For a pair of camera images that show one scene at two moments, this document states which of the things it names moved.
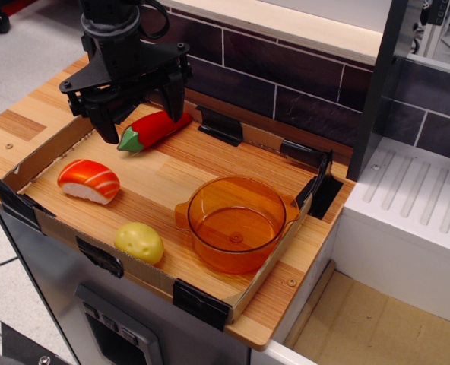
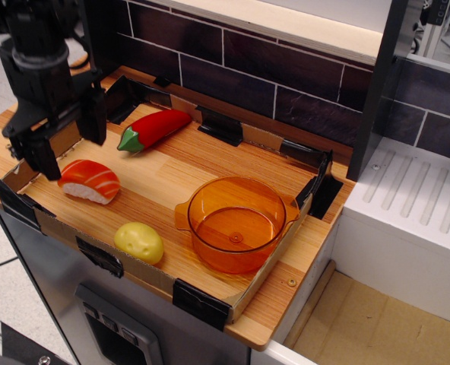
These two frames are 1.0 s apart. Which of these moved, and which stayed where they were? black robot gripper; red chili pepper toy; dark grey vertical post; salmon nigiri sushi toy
Moved: black robot gripper
Stayed: dark grey vertical post; red chili pepper toy; salmon nigiri sushi toy
